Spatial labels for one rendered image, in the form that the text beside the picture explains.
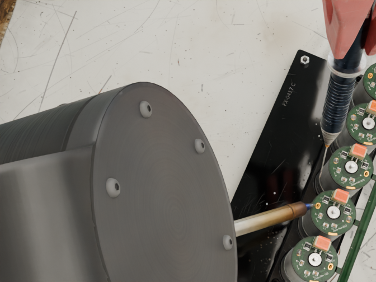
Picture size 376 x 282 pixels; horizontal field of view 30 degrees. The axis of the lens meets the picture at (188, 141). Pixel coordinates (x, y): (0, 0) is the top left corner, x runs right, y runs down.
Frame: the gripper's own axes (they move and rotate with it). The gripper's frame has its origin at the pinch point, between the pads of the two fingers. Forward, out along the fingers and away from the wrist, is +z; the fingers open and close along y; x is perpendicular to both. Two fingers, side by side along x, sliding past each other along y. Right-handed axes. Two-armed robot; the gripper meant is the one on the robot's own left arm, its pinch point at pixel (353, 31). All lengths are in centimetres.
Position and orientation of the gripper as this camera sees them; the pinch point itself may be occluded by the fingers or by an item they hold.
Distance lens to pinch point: 28.9
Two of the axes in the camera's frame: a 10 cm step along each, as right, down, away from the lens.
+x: -1.2, -8.0, 5.9
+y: 9.9, -1.1, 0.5
